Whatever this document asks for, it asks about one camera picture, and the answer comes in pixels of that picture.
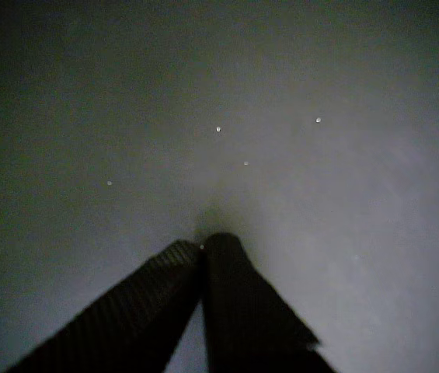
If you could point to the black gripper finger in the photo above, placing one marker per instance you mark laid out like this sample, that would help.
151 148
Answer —
133 318
250 311

